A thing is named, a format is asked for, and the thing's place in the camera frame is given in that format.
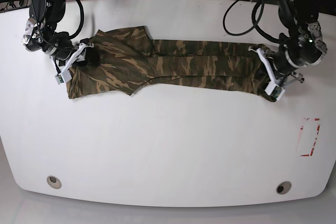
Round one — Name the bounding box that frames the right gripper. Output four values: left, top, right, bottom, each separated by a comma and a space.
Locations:
48, 42, 100, 68

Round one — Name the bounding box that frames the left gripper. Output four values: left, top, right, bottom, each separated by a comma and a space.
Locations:
258, 49, 297, 98

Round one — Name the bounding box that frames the camouflage T-shirt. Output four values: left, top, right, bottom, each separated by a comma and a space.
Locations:
67, 25, 279, 103

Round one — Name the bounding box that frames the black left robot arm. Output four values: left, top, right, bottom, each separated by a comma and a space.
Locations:
209, 0, 328, 102

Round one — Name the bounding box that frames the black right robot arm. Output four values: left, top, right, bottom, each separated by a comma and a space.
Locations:
22, 0, 84, 69

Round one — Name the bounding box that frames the red tape rectangle marking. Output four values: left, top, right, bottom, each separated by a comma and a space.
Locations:
297, 118, 322, 157

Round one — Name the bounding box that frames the right table grommet hole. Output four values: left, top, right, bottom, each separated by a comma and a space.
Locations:
276, 181, 292, 195

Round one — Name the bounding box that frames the table grommet hole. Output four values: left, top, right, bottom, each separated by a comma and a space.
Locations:
276, 181, 292, 195
47, 176, 62, 189

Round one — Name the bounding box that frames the left table grommet hole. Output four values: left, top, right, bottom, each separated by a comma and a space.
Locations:
47, 176, 62, 189

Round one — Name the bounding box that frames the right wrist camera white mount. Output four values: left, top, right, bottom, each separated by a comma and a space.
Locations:
55, 42, 94, 84

